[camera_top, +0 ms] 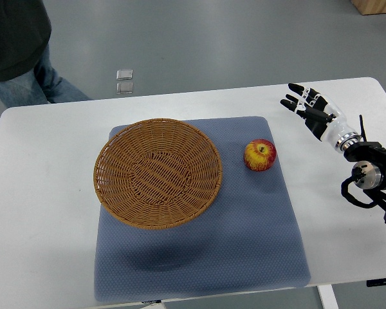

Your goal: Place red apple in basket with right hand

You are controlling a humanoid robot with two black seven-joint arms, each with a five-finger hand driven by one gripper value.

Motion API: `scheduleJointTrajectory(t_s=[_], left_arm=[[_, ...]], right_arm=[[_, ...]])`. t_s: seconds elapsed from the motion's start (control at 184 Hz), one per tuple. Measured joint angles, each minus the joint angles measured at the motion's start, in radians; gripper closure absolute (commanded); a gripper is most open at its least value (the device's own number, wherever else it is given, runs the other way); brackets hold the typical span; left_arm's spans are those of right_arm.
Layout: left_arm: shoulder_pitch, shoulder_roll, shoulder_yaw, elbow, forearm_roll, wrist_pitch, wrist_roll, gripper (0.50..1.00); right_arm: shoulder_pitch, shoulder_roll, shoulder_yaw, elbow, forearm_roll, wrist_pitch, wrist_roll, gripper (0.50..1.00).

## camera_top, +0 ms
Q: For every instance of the blue grey mat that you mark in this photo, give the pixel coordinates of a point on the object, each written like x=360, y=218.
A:
x=247, y=240

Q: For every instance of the upper metal floor plate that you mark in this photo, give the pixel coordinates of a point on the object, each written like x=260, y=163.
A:
x=124, y=74

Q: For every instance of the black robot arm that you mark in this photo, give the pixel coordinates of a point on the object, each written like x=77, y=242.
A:
x=369, y=170

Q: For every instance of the white table leg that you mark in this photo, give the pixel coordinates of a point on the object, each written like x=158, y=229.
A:
x=327, y=297

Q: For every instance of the red yellow apple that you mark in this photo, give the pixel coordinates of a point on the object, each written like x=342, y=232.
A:
x=259, y=155

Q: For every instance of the wooden box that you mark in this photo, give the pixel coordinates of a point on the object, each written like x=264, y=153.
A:
x=370, y=7

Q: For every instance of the brown wicker basket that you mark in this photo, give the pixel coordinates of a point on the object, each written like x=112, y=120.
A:
x=158, y=174

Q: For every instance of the black table control panel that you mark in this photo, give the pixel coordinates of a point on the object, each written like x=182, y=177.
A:
x=376, y=282

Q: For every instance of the person in dark jacket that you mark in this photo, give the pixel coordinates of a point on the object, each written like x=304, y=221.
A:
x=26, y=75

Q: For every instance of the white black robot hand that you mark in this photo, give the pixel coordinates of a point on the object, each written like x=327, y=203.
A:
x=321, y=116

